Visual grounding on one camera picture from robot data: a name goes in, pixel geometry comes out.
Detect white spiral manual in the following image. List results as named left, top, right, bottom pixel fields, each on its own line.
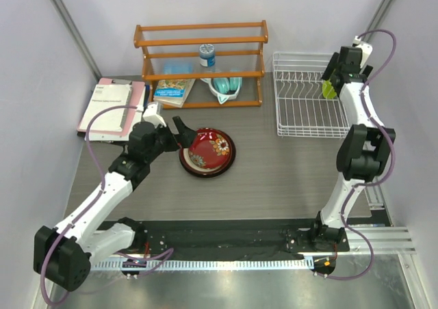
left=78, top=83, right=133, bottom=132

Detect white slotted cable duct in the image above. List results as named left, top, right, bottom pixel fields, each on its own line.
left=91, top=257, right=314, bottom=272

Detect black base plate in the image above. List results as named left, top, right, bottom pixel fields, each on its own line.
left=102, top=218, right=350, bottom=255

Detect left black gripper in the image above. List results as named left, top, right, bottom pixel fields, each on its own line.
left=145, top=117, right=196, bottom=163

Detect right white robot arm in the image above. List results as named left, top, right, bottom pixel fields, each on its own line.
left=309, top=42, right=396, bottom=251

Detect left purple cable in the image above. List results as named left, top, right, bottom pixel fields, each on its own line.
left=39, top=105, right=144, bottom=306

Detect brown rimmed cream plate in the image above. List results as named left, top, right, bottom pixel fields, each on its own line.
left=178, top=129, right=237, bottom=180

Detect orange wooden shelf rack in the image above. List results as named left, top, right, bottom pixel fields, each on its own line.
left=133, top=20, right=269, bottom=109

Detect white board under folder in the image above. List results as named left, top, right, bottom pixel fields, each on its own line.
left=88, top=115, right=142, bottom=142

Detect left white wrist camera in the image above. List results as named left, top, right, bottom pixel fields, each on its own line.
left=135, top=101, right=167, bottom=128

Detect teal cat ear headphones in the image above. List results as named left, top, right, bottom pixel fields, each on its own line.
left=201, top=77, right=243, bottom=105

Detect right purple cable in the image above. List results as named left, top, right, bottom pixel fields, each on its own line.
left=321, top=28, right=398, bottom=280

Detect dark patterned plate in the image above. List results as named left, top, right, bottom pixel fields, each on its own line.
left=188, top=128, right=232, bottom=170

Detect blue paperback book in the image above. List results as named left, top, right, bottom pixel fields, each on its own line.
left=153, top=79, right=195, bottom=108

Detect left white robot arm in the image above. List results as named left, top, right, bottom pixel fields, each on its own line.
left=34, top=116, right=197, bottom=292

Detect purple cable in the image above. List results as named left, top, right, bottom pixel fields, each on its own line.
left=321, top=28, right=398, bottom=280
left=39, top=105, right=144, bottom=306

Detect green plate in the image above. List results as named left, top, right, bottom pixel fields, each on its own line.
left=322, top=80, right=337, bottom=100

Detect blue lidded jar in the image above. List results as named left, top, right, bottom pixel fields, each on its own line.
left=198, top=44, right=216, bottom=67

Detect white wire dish rack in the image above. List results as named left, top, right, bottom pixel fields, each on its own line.
left=272, top=51, right=350, bottom=139

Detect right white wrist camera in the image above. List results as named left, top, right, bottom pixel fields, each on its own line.
left=352, top=36, right=373, bottom=68

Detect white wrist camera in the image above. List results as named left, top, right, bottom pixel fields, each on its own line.
left=352, top=36, right=373, bottom=68
left=135, top=101, right=167, bottom=128

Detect light blue box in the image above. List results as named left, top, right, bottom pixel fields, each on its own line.
left=162, top=62, right=193, bottom=75

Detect red rimmed grey plate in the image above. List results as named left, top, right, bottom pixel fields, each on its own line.
left=179, top=126, right=235, bottom=177

